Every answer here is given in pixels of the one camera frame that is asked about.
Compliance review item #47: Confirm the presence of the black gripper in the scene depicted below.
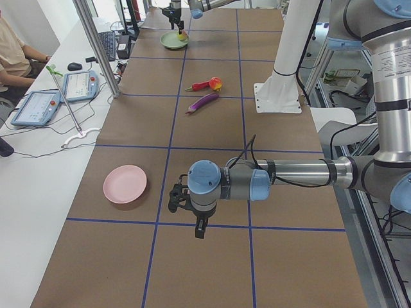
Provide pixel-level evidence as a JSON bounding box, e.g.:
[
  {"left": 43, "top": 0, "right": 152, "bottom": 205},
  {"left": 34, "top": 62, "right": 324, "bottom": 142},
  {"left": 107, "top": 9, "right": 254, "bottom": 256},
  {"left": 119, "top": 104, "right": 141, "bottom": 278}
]
[
  {"left": 168, "top": 174, "right": 206, "bottom": 239},
  {"left": 161, "top": 6, "right": 184, "bottom": 35}
]

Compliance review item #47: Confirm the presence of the pink yellow peach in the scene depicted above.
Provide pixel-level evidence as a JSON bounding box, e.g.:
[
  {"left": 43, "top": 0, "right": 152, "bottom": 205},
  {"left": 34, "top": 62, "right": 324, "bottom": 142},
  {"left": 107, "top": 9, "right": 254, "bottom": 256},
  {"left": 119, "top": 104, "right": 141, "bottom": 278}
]
[{"left": 177, "top": 30, "right": 189, "bottom": 41}]

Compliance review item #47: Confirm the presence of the red pomegranate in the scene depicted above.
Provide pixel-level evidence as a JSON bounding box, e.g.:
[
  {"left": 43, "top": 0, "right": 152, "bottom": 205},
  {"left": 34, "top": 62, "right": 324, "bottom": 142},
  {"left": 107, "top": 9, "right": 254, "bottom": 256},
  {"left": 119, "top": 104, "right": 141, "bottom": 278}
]
[{"left": 208, "top": 77, "right": 223, "bottom": 92}]

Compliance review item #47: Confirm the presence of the green plate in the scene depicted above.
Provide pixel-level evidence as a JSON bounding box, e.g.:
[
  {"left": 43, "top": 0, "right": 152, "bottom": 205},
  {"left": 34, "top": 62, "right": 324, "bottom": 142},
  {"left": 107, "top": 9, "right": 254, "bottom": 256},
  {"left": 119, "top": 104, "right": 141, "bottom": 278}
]
[{"left": 160, "top": 31, "right": 189, "bottom": 49}]

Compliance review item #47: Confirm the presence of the red chili pepper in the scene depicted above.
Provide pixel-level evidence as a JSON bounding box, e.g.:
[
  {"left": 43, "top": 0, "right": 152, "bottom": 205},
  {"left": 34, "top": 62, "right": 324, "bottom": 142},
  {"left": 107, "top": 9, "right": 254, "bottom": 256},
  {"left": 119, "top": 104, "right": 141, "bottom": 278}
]
[{"left": 184, "top": 80, "right": 209, "bottom": 92}]

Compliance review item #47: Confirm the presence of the black keyboard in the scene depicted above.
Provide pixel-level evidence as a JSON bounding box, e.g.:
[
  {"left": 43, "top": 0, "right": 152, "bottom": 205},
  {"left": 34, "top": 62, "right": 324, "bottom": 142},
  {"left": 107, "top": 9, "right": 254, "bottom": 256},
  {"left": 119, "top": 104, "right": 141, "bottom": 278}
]
[{"left": 98, "top": 31, "right": 116, "bottom": 62}]

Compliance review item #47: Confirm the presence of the purple eggplant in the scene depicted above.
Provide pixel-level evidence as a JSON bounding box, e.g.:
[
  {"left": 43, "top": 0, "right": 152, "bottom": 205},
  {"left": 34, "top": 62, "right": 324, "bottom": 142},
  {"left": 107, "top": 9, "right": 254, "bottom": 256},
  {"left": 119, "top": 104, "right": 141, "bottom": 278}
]
[{"left": 185, "top": 93, "right": 220, "bottom": 114}]

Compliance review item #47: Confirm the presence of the pink plate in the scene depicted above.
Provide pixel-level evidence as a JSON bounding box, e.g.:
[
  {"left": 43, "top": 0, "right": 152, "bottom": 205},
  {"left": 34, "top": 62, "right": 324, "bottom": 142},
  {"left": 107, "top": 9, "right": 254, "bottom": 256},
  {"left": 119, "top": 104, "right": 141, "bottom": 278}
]
[{"left": 103, "top": 165, "right": 147, "bottom": 204}]

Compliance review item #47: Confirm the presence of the black computer mouse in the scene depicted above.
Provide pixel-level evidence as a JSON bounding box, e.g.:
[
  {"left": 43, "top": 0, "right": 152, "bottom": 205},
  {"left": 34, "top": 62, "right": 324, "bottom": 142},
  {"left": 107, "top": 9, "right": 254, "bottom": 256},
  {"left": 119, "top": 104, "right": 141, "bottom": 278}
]
[{"left": 67, "top": 62, "right": 83, "bottom": 71}]

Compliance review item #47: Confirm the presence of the blue teach pendant far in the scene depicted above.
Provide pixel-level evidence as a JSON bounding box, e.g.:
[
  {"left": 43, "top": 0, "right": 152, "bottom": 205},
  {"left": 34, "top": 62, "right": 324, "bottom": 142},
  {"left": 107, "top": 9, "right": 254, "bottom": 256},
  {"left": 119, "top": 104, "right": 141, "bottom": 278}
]
[{"left": 62, "top": 71, "right": 99, "bottom": 103}]

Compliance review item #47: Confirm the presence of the blue teach pendant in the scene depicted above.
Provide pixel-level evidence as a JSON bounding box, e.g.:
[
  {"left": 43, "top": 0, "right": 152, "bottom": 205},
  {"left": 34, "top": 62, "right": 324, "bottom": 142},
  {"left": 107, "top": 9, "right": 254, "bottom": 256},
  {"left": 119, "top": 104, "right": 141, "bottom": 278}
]
[
  {"left": 62, "top": 71, "right": 99, "bottom": 103},
  {"left": 11, "top": 91, "right": 60, "bottom": 126}
]

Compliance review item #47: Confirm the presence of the metal rod with green clip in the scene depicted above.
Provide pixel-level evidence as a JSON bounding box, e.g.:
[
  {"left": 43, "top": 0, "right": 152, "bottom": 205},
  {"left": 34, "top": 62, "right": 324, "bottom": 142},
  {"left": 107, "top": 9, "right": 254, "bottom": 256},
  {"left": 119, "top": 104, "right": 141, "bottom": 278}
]
[{"left": 46, "top": 64, "right": 84, "bottom": 137}]

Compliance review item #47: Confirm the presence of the white curved stand base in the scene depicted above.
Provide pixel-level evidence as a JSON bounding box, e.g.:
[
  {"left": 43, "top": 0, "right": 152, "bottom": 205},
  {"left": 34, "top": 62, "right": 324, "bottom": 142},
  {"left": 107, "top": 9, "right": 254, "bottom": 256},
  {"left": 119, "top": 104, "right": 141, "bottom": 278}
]
[{"left": 61, "top": 128, "right": 101, "bottom": 149}]

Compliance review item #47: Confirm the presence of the blue teach pendant near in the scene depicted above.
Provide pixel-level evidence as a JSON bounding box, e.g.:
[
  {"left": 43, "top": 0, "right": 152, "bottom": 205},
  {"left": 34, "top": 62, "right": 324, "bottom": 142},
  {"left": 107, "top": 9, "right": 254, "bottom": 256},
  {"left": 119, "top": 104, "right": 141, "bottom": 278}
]
[{"left": 11, "top": 91, "right": 60, "bottom": 126}]

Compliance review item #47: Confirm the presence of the seated person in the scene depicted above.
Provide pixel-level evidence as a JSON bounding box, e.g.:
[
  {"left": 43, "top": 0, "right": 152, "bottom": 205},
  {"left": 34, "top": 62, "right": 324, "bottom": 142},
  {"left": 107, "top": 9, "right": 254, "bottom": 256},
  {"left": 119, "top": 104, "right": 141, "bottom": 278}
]
[{"left": 1, "top": 17, "right": 51, "bottom": 105}]

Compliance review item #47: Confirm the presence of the cardboard box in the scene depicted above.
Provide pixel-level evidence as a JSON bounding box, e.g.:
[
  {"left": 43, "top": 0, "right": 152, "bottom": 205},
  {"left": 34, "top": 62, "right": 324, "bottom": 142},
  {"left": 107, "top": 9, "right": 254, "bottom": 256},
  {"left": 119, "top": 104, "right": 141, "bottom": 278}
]
[{"left": 323, "top": 69, "right": 367, "bottom": 95}]

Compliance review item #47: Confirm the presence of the aluminium frame post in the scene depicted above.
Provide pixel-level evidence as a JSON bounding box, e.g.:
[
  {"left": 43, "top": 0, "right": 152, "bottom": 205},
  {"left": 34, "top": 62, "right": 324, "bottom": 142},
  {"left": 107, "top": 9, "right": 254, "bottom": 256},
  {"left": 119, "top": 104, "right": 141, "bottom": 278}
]
[{"left": 73, "top": 0, "right": 120, "bottom": 98}]

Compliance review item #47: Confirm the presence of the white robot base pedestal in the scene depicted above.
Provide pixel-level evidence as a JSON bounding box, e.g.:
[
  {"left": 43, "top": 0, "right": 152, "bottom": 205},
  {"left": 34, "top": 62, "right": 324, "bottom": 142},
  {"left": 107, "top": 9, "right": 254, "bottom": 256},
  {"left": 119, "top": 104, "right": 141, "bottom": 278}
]
[{"left": 254, "top": 0, "right": 322, "bottom": 114}]

